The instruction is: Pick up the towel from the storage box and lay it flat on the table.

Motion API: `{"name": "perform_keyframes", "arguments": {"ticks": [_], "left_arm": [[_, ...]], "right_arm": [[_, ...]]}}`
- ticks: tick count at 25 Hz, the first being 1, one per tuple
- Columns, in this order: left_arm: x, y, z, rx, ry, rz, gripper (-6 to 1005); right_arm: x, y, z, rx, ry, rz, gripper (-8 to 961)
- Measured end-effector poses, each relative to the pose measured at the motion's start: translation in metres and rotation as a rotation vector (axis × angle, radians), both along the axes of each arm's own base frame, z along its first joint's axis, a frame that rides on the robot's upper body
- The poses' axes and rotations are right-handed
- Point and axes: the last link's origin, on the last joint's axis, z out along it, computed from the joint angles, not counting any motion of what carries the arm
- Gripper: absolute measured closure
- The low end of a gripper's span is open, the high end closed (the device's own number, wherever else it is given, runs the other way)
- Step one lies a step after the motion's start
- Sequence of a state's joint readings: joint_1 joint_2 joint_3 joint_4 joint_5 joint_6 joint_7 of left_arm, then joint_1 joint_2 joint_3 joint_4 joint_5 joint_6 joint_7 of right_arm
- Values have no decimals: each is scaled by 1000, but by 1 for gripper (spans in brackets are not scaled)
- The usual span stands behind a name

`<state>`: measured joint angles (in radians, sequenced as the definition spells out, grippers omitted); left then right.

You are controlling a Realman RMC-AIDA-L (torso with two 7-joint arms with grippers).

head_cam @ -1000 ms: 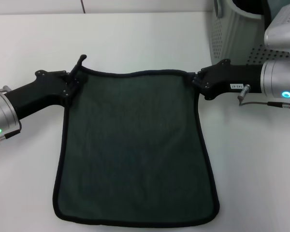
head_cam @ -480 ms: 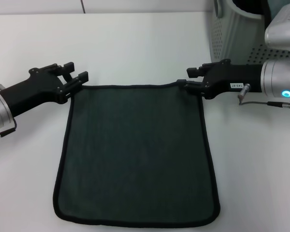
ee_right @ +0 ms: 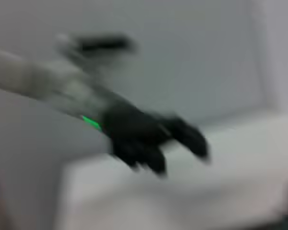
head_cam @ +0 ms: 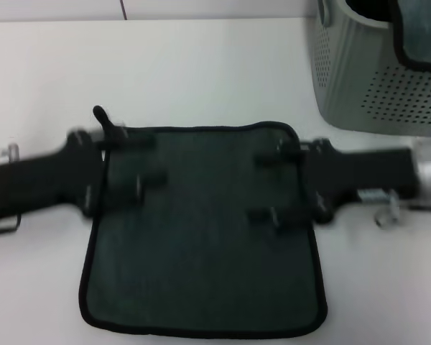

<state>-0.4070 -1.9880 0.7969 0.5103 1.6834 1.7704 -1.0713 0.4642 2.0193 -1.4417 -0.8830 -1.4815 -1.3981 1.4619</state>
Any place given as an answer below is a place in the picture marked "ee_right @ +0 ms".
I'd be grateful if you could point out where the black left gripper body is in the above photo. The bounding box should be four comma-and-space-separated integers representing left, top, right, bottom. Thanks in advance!
101, 95, 175, 167

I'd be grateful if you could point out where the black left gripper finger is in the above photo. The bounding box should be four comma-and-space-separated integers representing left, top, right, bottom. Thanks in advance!
129, 145, 168, 177
158, 116, 211, 162

